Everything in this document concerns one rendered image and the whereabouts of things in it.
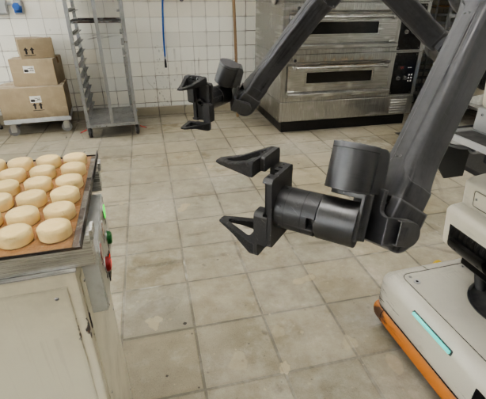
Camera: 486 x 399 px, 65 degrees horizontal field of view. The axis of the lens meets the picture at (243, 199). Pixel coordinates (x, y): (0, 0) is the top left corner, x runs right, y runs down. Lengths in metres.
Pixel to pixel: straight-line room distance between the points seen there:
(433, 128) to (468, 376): 1.00
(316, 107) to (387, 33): 0.94
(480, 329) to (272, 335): 0.75
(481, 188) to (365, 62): 3.04
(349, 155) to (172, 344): 1.33
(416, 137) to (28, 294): 0.63
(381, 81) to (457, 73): 3.73
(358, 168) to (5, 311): 0.60
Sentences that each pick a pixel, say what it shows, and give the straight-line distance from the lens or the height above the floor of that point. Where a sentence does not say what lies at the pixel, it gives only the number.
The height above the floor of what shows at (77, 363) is 0.63.
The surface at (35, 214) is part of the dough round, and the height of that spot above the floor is 0.92.
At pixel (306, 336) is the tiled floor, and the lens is 1.70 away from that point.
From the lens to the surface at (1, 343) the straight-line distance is 0.81.
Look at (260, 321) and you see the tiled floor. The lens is 1.74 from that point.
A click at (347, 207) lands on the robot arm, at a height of 1.02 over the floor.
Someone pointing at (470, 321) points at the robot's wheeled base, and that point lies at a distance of 1.55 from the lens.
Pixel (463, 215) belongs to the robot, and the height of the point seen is 0.67.
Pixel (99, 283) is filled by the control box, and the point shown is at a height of 0.77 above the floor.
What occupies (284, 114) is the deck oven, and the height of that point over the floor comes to 0.20.
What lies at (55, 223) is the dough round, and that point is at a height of 0.92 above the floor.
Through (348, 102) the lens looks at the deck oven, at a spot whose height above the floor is 0.28.
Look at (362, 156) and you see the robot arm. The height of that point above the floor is 1.08.
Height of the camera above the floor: 1.24
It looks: 28 degrees down
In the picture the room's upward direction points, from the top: straight up
